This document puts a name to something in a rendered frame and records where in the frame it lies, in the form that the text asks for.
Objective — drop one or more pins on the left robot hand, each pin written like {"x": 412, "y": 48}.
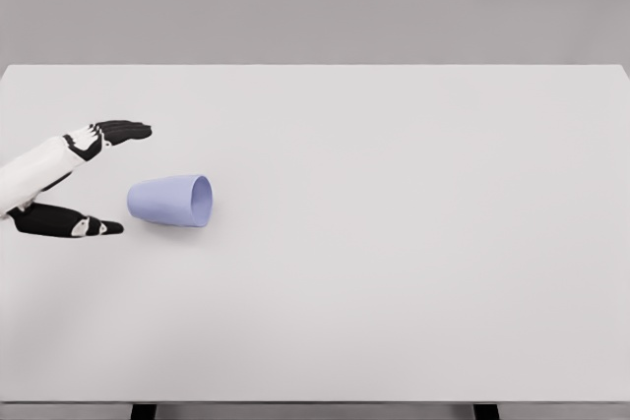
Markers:
{"x": 37, "y": 164}

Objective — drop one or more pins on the lavender plastic cup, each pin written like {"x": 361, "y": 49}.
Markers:
{"x": 162, "y": 201}

